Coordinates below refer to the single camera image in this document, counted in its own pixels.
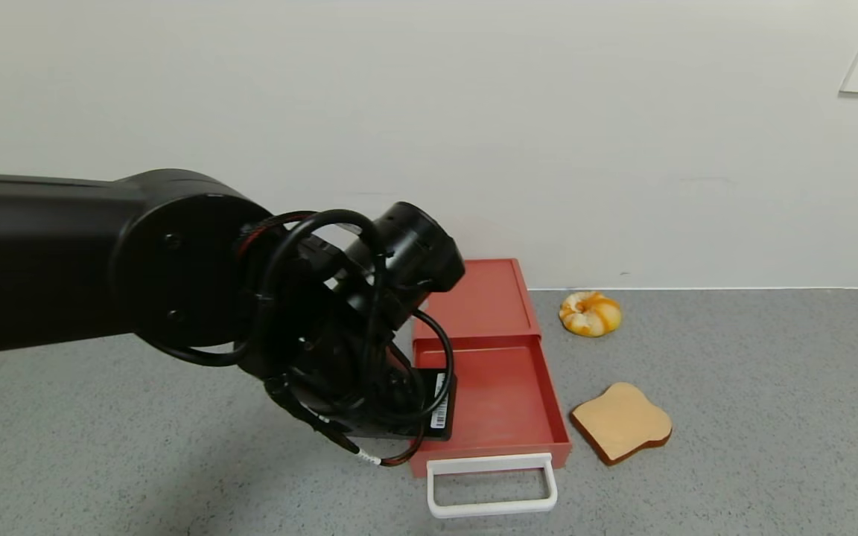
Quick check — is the brown toast slice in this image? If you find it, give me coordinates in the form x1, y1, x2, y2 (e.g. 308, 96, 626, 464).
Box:
570, 382, 673, 467

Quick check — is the orange glazed donut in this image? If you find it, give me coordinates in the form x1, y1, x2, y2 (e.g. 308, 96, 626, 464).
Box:
559, 291, 622, 338

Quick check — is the red drawer with white handle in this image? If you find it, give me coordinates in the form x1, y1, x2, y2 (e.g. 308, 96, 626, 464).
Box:
408, 335, 573, 520

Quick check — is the red black gripper wire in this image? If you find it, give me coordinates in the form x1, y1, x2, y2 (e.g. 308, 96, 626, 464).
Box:
269, 380, 430, 468

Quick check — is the thin black camera cable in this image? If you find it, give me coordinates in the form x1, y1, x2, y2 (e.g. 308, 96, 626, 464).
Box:
250, 210, 456, 447

